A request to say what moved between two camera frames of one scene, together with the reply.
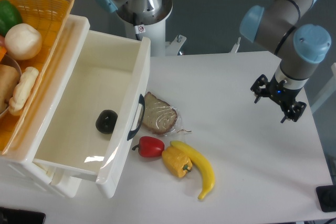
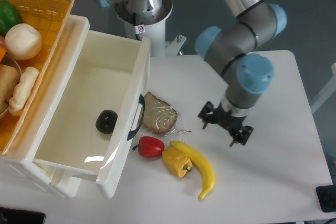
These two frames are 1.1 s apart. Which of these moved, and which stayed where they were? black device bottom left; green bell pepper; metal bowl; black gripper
Moved: black gripper
Stayed: metal bowl; green bell pepper; black device bottom left
